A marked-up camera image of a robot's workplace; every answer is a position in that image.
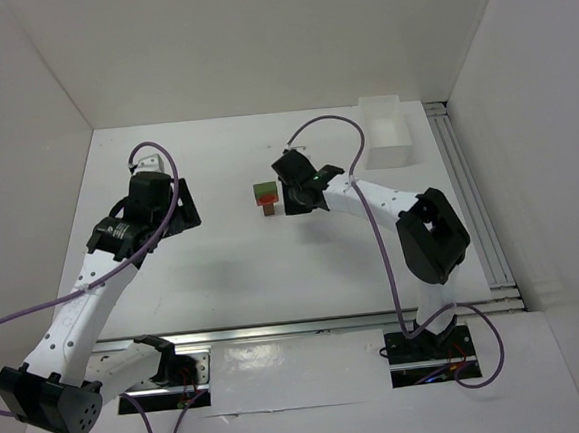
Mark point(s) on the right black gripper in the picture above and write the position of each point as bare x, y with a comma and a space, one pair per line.
291, 201

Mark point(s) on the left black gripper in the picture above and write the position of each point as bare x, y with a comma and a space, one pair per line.
187, 211

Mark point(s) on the green wood block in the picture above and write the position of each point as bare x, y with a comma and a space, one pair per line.
260, 189

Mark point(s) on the red wood block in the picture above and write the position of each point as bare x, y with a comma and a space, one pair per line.
268, 199

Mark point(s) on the brown wood block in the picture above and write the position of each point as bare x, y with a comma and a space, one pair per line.
269, 209

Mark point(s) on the white perforated plastic bin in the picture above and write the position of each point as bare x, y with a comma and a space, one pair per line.
388, 143

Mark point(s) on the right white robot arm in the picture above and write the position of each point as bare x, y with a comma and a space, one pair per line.
432, 238

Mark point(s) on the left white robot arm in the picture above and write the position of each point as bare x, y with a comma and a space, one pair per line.
57, 388

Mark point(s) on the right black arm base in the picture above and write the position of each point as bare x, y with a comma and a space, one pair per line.
422, 360

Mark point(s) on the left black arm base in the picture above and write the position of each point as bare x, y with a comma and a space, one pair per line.
189, 382

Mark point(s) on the aluminium rail right side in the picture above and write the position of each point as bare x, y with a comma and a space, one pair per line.
491, 255

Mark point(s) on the aluminium rail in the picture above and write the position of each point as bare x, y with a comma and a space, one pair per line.
498, 305
491, 255

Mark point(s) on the aluminium rail front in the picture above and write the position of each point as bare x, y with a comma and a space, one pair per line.
498, 305

